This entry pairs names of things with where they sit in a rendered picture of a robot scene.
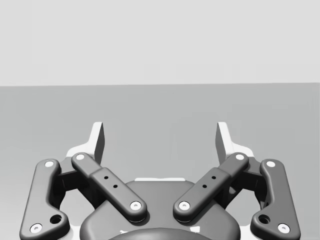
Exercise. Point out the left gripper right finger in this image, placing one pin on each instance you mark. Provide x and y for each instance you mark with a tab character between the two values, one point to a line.
210	185

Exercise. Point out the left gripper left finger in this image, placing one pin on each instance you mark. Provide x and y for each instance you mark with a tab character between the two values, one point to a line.
110	185

